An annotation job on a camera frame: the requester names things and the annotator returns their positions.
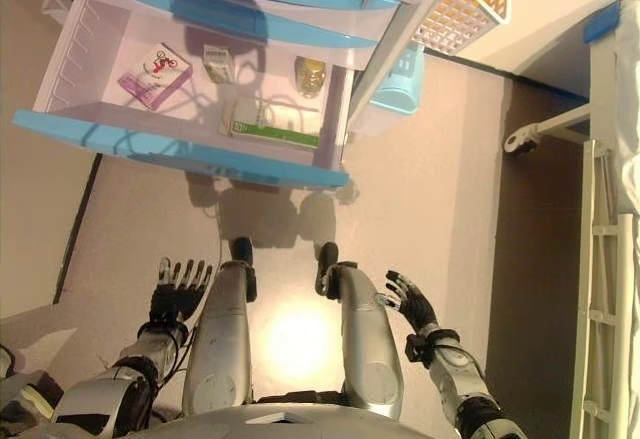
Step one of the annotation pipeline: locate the black left robot foot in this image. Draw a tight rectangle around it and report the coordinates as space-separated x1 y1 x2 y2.
229 236 259 303

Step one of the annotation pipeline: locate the white bed side rail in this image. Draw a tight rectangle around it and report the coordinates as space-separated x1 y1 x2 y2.
569 138 640 439

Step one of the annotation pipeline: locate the white medical drawer cart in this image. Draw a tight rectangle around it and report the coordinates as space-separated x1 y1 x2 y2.
10 0 464 193

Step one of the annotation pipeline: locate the yellow pill jar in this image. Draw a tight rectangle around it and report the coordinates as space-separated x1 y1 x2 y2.
293 56 329 96

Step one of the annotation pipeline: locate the silver right robot leg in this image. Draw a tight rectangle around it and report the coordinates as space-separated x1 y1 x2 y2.
319 261 405 420

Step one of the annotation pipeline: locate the light blue waste bin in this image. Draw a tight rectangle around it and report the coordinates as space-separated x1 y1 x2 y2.
368 41 426 116

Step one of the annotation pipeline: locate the black robot foot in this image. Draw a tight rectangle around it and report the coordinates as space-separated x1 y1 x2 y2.
313 241 341 300
229 236 259 303

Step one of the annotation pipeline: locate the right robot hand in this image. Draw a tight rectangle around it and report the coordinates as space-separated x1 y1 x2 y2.
384 268 439 333

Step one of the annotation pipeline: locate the silver robot torso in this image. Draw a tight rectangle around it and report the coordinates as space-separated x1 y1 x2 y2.
127 391 501 439

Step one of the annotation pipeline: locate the white bed caster wheel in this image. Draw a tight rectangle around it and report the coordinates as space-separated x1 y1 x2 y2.
502 126 541 156

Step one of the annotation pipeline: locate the white bed sheet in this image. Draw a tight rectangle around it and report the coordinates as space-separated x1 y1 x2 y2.
612 0 640 260

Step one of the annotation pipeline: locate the blue bed corner bumper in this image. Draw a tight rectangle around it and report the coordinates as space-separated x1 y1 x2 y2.
582 1 625 44

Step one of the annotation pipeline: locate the white mesh basket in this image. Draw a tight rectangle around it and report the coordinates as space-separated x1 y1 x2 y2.
412 0 514 55

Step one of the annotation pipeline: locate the small green white medicine box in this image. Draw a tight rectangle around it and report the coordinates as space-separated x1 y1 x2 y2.
202 43 236 85

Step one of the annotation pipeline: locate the silver left robot leg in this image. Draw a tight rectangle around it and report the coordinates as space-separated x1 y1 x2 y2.
182 261 254 415

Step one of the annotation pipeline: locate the long green white medicine box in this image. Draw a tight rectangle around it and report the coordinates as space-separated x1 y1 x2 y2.
218 96 324 149

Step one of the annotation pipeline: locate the silver robot leg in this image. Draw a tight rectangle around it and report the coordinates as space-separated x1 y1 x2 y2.
319 261 405 420
182 261 254 415

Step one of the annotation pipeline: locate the purple white medicine box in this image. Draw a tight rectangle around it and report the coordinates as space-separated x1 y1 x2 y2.
117 41 194 113

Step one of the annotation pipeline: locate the white hospital bed frame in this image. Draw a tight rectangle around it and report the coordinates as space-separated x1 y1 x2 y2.
502 1 640 439

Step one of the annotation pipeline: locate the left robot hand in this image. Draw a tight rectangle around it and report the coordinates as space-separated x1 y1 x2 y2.
149 256 214 328

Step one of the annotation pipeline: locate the black right robot foot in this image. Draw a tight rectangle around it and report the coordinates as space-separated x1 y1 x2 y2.
313 241 341 300

